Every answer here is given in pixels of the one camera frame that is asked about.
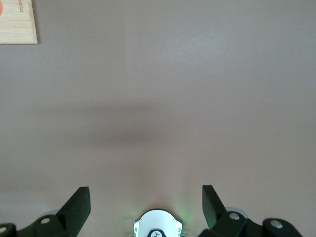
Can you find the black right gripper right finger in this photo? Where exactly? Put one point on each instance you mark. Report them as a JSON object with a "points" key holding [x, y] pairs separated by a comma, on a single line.
{"points": [[217, 217]]}

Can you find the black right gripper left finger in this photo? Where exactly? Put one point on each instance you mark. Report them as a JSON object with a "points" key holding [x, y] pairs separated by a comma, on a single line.
{"points": [[69, 217]]}

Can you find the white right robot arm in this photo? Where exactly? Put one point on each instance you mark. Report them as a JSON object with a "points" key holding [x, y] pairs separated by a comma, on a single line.
{"points": [[158, 222]]}

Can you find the bamboo cutting board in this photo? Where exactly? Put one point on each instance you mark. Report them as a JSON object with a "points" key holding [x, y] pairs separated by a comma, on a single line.
{"points": [[17, 27]]}

